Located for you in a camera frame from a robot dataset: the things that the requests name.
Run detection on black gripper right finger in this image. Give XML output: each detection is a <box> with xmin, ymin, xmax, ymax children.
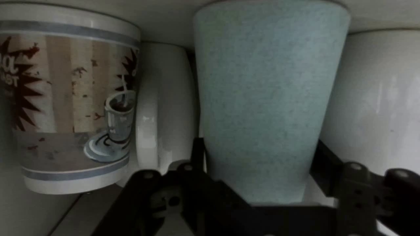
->
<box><xmin>312</xmin><ymin>139</ymin><xmax>384</xmax><ymax>236</ymax></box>

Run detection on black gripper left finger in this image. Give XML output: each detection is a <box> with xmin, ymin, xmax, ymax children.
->
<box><xmin>127</xmin><ymin>137</ymin><xmax>249</xmax><ymax>236</ymax></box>

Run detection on pale blue speckled cup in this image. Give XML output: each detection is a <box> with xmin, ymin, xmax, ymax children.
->
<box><xmin>194</xmin><ymin>0</ymin><xmax>352</xmax><ymax>208</ymax></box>

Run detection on plain white mug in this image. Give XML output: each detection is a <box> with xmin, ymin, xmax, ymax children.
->
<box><xmin>321</xmin><ymin>29</ymin><xmax>420</xmax><ymax>176</ymax></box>

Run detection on printed coffee mug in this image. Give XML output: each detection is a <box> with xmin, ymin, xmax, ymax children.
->
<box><xmin>0</xmin><ymin>3</ymin><xmax>142</xmax><ymax>196</ymax></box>

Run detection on white mug with handle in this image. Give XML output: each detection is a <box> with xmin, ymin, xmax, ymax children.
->
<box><xmin>134</xmin><ymin>41</ymin><xmax>201</xmax><ymax>175</ymax></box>

